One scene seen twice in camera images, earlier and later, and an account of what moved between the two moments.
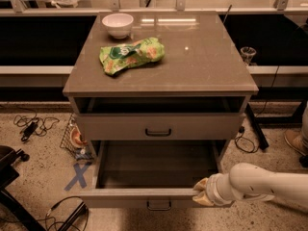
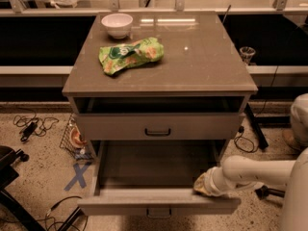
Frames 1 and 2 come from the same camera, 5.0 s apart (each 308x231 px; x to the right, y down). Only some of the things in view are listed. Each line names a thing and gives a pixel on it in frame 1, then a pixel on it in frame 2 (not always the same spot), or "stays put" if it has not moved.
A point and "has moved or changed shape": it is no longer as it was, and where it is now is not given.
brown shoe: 297,139 stays put
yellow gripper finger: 203,199 to 199,186
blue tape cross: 79,172 stays put
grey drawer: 152,172 has moved or changed shape
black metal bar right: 257,129 stays put
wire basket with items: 75,141 stays put
